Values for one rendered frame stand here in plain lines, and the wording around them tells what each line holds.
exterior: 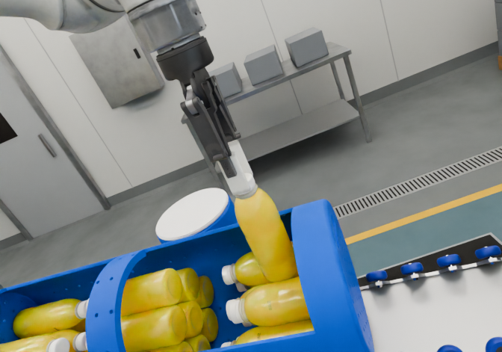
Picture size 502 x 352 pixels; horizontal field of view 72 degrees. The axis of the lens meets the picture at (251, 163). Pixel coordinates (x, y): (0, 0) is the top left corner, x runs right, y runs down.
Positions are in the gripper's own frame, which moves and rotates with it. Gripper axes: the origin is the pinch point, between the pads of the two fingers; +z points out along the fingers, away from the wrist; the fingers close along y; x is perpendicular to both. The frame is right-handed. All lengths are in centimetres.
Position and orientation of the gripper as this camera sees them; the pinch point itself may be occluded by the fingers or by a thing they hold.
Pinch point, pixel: (235, 167)
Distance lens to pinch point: 55.4
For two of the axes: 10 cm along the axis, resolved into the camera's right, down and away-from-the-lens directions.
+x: -9.3, 2.9, 2.5
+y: 0.9, -4.6, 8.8
